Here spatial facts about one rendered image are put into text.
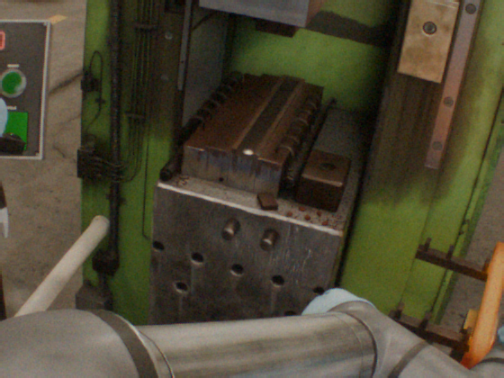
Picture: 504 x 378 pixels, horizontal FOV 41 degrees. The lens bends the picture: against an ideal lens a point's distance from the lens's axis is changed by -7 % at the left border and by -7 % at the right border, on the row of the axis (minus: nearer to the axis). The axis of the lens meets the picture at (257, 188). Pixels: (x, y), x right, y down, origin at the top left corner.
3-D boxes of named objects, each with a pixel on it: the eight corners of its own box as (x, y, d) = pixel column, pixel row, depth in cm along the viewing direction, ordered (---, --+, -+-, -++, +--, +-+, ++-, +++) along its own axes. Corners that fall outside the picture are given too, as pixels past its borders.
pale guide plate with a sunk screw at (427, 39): (440, 84, 133) (459, 3, 124) (396, 72, 135) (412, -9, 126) (440, 80, 135) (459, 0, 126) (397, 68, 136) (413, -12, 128)
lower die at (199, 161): (276, 198, 141) (283, 160, 137) (180, 173, 145) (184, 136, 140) (319, 114, 177) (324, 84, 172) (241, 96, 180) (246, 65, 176)
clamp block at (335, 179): (336, 213, 139) (343, 185, 136) (294, 202, 141) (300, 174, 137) (346, 184, 150) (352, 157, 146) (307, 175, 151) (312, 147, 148)
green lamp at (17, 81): (17, 98, 131) (17, 77, 129) (-2, 94, 132) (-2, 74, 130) (25, 92, 134) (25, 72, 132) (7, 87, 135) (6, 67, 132)
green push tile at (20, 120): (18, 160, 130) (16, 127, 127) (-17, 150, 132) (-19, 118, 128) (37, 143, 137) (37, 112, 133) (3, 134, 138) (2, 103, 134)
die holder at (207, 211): (301, 391, 157) (343, 233, 134) (146, 344, 164) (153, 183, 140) (346, 256, 204) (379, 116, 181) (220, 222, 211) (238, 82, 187)
